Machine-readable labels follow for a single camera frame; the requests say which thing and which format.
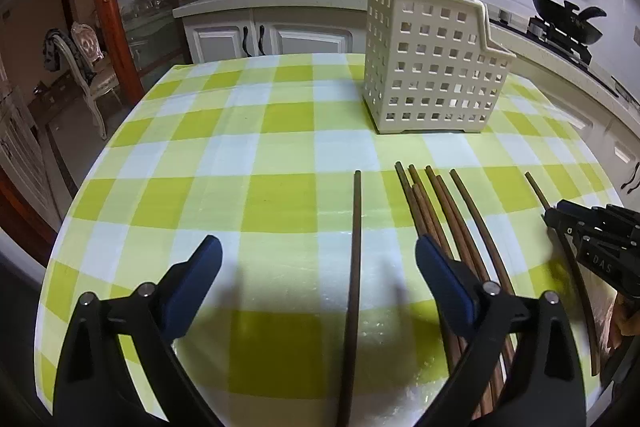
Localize cream perforated plastic basket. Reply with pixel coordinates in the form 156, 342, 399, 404
363, 0, 517, 135

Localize black gas stove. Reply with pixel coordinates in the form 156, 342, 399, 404
527, 19, 596, 65

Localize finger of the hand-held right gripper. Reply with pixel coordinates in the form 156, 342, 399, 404
542, 199, 640, 248
575, 232, 640, 300

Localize black wok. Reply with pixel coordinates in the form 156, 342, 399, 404
531, 0, 608, 45

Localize brown wooden chopstick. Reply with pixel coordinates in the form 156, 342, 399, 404
450, 169, 518, 358
524, 172, 601, 378
425, 165, 506, 408
435, 175, 513, 388
336, 170, 363, 427
408, 164, 493, 418
395, 162, 483, 420

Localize wooden framed glass door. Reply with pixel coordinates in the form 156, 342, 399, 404
87, 0, 236, 108

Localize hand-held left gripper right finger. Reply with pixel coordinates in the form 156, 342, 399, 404
415, 234, 586, 427

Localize white carved dining chair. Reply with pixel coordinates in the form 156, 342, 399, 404
42, 22, 121, 140

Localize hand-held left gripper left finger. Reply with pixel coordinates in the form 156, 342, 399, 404
52, 234, 223, 427

